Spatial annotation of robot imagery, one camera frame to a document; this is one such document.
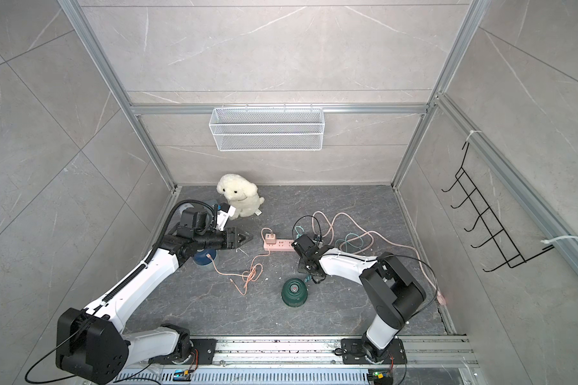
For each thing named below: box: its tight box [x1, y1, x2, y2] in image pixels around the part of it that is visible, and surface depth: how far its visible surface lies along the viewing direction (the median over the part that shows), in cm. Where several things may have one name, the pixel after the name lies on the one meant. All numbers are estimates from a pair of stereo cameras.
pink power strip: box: [263, 239, 296, 252], surface depth 97 cm
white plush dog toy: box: [216, 173, 265, 221], surface depth 97 cm
